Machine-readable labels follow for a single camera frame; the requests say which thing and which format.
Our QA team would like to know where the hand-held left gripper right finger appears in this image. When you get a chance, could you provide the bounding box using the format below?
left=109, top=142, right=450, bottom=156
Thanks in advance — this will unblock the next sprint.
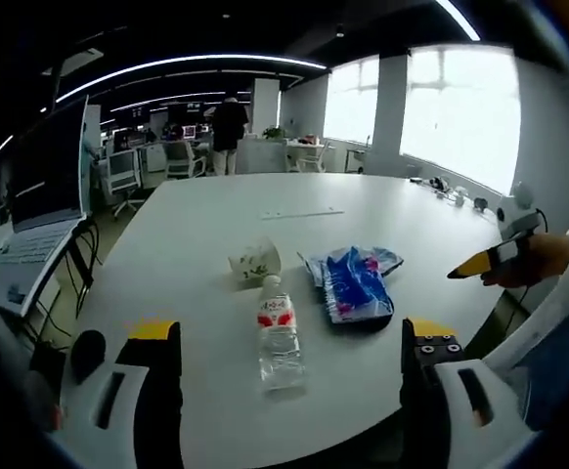
left=399, top=317, right=544, bottom=469

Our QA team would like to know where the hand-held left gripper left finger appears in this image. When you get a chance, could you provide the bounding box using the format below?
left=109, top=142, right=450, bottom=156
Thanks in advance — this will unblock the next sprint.
left=55, top=320, right=184, bottom=469

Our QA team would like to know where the blue snack packet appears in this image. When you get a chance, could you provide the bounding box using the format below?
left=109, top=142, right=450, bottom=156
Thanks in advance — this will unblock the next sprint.
left=297, top=245, right=406, bottom=333

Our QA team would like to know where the clear plastic water bottle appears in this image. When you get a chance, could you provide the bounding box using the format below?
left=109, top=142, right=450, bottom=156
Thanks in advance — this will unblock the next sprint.
left=255, top=274, right=311, bottom=395

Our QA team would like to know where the white floral paper cup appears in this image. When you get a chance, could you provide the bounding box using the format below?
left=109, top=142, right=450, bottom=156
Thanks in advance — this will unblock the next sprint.
left=227, top=235, right=283, bottom=286

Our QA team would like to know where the person's right hand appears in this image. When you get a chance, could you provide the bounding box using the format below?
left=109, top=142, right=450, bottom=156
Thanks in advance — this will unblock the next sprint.
left=479, top=233, right=569, bottom=290

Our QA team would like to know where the black round object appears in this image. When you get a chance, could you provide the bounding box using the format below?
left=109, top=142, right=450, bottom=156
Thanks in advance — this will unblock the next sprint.
left=69, top=329, right=108, bottom=384

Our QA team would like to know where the white side desk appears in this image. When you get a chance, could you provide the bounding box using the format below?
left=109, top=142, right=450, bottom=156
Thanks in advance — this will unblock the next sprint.
left=0, top=214, right=95, bottom=319

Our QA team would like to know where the white table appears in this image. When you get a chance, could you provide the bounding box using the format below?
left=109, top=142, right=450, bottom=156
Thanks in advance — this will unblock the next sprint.
left=52, top=171, right=535, bottom=469

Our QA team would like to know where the white office chair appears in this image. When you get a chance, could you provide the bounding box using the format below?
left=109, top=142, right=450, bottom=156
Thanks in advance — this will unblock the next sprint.
left=104, top=148, right=145, bottom=219
left=286, top=140, right=333, bottom=174
left=162, top=140, right=207, bottom=181

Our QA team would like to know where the open laptop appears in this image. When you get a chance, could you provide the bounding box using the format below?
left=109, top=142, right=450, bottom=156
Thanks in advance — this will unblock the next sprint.
left=0, top=95, right=93, bottom=268

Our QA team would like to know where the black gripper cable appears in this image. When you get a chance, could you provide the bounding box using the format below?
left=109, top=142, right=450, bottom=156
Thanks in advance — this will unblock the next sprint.
left=511, top=207, right=549, bottom=307

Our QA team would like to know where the white cable cover strip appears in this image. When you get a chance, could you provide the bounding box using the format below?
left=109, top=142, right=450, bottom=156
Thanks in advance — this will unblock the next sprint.
left=259, top=207, right=345, bottom=221

